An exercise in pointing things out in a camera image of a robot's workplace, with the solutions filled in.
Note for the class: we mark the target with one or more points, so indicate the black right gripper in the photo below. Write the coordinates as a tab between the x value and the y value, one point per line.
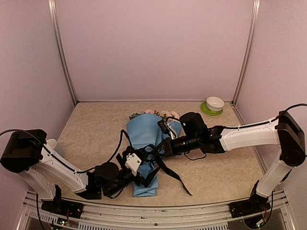
169	148

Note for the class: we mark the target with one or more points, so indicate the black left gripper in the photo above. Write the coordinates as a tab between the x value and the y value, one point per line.
147	182

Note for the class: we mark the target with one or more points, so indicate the fake flower bunch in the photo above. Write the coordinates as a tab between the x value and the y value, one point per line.
163	114

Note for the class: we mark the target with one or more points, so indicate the blue wrapping paper sheet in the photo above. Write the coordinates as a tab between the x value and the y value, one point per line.
143	132

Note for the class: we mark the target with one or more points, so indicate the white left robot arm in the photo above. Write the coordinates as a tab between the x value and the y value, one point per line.
29	154

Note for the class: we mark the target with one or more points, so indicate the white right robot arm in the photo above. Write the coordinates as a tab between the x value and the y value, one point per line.
280	136

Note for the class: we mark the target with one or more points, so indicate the green plastic saucer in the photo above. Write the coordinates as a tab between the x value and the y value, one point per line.
207	111

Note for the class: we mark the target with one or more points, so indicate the white ceramic bowl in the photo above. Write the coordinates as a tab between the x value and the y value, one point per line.
215	104

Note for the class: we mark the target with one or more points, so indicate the white blue paper cup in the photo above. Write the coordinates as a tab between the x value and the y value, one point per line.
51	144

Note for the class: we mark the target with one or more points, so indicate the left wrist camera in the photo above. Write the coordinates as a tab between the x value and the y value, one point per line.
131	159

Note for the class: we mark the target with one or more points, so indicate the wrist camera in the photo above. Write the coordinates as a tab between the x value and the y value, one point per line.
167	129
131	159

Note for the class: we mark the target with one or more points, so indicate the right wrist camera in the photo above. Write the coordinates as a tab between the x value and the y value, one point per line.
167	129

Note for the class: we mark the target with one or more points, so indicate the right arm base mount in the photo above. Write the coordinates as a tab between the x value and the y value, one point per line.
252	205

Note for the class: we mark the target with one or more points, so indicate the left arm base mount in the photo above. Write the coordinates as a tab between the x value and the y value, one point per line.
63	207

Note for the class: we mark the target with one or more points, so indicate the aluminium table frame rail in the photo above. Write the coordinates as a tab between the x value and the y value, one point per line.
95	216

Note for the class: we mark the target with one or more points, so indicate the right corner metal post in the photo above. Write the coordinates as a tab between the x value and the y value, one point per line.
248	51

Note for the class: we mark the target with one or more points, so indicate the corner metal post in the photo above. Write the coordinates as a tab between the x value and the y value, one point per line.
56	29
248	51

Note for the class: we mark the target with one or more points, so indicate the left corner metal post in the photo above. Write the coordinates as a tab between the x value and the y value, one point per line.
56	29

